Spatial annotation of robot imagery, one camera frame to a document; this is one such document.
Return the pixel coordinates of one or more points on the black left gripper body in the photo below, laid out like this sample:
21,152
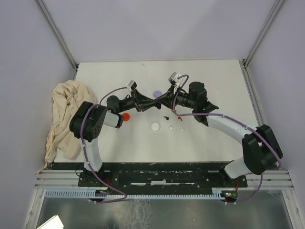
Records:
137,104

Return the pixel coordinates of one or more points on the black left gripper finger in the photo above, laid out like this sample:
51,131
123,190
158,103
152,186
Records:
146,106
145,99

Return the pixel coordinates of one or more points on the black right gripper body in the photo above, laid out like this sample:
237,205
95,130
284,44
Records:
173,95

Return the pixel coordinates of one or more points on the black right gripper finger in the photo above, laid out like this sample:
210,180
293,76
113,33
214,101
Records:
164,97
164,103

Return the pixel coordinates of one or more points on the purple earbud charging case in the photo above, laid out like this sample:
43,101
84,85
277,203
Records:
157,94

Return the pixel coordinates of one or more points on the orange earbud charging case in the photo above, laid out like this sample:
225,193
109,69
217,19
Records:
126,117

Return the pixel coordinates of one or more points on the black earbud charging case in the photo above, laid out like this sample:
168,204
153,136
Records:
158,106

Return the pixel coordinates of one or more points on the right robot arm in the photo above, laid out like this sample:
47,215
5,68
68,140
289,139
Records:
261,150

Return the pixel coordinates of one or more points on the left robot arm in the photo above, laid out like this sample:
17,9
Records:
87,123

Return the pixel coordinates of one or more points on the white earbud charging case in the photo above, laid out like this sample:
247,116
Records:
155,127

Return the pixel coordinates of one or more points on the cream crumpled cloth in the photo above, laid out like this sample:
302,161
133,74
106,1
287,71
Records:
67,99

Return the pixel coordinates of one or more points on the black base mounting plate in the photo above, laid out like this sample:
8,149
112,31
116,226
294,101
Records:
158,183

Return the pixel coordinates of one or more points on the white paper sheet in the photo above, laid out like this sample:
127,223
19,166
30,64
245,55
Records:
53,223

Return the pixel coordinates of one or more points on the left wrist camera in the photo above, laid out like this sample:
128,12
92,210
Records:
131,86

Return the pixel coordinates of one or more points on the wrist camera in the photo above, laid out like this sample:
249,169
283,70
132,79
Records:
175,81
131,86

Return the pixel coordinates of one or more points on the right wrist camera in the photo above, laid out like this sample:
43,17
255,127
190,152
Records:
175,81

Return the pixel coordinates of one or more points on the left aluminium corner post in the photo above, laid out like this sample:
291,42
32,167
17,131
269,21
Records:
57,33

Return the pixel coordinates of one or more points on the aluminium corner post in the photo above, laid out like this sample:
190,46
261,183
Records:
269,21
57,33

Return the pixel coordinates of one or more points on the right aluminium corner post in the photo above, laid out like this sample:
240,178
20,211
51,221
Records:
269,21

